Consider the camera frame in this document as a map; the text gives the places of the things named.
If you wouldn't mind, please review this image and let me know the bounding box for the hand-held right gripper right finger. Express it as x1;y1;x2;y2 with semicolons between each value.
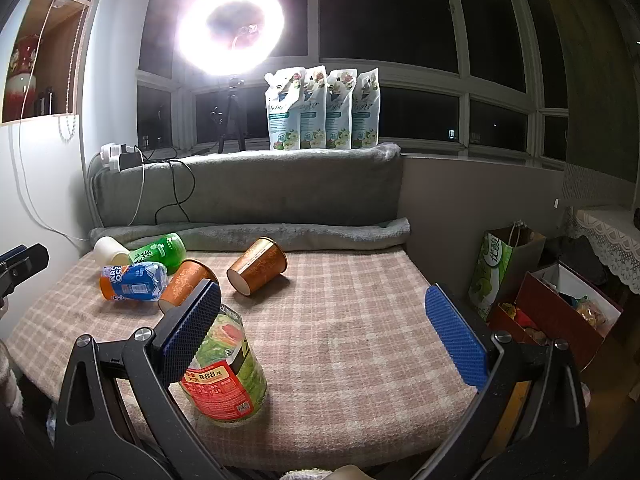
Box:
410;284;591;480

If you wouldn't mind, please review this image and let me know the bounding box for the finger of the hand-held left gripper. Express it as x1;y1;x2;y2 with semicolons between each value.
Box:
0;243;50;298

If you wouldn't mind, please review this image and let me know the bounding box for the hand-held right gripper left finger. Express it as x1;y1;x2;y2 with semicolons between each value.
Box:
52;279;236;480

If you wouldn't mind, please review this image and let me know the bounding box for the orange patterned paper cup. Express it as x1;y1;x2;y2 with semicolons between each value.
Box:
158;258;219;313
226;236;289;296

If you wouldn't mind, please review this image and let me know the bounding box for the white paper cup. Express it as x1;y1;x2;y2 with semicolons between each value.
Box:
94;236;132;267

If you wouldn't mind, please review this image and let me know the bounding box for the red label juice bottle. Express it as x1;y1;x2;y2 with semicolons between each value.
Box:
180;304;267;427

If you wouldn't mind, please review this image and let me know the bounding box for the blue label drink bottle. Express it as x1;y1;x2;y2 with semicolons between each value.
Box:
99;262;169;303

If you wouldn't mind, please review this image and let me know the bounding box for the green tea bottle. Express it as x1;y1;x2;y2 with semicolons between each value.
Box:
128;232;187;275

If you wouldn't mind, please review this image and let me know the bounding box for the green paper bag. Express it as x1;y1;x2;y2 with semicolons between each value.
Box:
468;226;547;322

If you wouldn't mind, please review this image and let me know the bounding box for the red cardboard box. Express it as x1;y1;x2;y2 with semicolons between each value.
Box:
487;260;624;374

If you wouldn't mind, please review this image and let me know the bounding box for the white power strip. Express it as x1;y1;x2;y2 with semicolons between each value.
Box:
99;142;143;174

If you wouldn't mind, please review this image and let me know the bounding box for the rolled grey fleece blanket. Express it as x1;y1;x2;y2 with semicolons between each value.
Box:
89;217;412;254

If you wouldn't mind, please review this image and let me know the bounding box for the red and white vase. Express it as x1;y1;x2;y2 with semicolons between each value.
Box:
4;35;42;122

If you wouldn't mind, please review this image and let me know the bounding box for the white lace tablecloth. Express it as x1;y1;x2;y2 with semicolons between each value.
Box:
562;204;640;294

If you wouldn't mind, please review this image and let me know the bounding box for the black tripod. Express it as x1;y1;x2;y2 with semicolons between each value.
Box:
212;75;248;154

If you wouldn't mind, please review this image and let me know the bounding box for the white refill pouch with spout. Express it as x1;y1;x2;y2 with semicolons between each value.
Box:
265;67;307;151

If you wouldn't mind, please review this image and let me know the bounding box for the dark curtain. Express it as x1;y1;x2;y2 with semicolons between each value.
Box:
537;0;640;202

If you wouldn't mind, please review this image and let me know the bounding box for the long white cable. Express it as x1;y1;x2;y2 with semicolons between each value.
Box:
10;0;90;242

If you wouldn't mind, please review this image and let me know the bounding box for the short white cable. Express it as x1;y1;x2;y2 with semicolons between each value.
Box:
127;162;147;227

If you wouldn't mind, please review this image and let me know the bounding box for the black cable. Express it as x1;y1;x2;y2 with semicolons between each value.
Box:
141;147;197;224

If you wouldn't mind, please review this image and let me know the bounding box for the wooden wall shelf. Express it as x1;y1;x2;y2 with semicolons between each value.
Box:
0;0;110;124

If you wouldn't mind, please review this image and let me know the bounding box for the white window frame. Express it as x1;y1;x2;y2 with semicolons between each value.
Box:
135;0;571;171

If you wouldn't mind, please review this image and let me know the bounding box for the ring light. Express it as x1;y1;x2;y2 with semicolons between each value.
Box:
176;0;288;79

